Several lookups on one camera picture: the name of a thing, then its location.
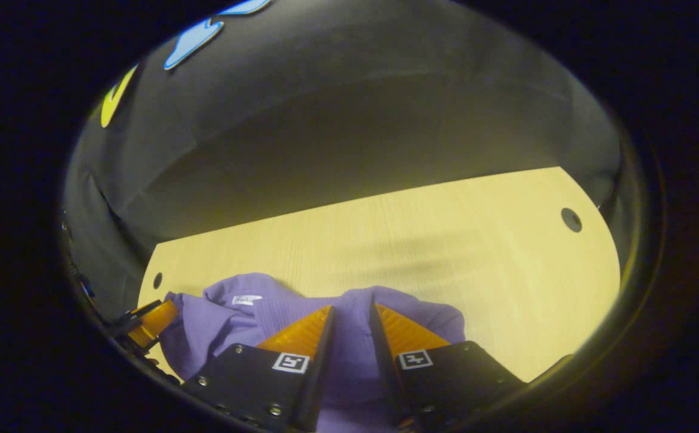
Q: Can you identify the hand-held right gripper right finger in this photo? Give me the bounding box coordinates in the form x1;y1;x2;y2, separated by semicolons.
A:
369;302;528;429

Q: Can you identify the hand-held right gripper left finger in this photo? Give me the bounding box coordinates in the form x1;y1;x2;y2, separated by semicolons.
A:
181;305;336;432

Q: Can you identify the purple ribbed button shirt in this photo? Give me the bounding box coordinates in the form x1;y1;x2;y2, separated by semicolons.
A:
158;272;466;433

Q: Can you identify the black backdrop cloth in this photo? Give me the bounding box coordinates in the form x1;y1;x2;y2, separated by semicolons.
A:
64;0;624;319

